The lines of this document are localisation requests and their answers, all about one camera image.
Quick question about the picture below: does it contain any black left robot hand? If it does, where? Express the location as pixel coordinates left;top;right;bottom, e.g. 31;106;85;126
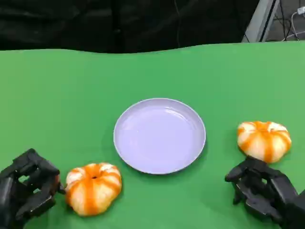
0;148;66;229

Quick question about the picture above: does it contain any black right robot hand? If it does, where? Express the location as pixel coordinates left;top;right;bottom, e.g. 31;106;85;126
224;156;298;224

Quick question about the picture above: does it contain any orange and white bread roll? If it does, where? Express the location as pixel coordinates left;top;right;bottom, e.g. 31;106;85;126
64;162;122;217
237;121;293;164

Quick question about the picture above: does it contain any green table cloth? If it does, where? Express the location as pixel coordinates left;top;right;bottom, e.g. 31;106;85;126
0;40;305;229

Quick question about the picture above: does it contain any lilac plate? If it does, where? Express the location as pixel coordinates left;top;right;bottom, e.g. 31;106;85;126
113;97;207;175

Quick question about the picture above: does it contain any black curtain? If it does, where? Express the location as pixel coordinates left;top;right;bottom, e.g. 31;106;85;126
0;0;260;54

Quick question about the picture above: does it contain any white cable with plug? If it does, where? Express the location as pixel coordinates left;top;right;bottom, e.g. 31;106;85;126
285;6;305;41

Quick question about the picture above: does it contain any grey metal post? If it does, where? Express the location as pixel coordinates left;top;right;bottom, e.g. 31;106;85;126
242;0;281;43

